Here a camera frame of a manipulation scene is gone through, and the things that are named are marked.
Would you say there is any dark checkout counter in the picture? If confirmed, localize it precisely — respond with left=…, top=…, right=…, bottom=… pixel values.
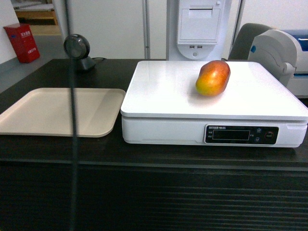
left=0, top=59, right=308, bottom=231

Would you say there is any white blue label printer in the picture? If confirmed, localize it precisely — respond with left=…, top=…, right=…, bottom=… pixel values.
left=248, top=29, right=308, bottom=98

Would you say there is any black hanging cable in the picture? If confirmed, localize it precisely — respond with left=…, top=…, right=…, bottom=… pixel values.
left=63, top=0, right=80, bottom=231

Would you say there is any white checkout scale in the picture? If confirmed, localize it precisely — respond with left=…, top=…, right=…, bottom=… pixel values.
left=121, top=61, right=308, bottom=147

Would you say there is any dark red mango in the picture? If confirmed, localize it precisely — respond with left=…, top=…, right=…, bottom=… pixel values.
left=195, top=60, right=231, bottom=97

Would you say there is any white POS terminal stand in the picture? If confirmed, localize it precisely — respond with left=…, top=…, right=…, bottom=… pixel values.
left=166, top=0, right=231, bottom=61

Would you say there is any red fire extinguisher box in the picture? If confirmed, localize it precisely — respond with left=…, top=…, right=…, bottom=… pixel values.
left=4, top=24, right=40, bottom=63

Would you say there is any wooden shelf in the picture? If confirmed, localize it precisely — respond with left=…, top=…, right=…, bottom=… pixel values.
left=11, top=0, right=58, bottom=25

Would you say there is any grey office chair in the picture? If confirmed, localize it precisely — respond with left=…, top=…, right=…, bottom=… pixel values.
left=228, top=23, right=273, bottom=61

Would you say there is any black barcode scanner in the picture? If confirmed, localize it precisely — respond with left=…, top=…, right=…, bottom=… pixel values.
left=64, top=34, right=95, bottom=72

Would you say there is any beige plastic tray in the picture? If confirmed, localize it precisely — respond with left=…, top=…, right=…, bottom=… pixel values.
left=0, top=88, right=126, bottom=138

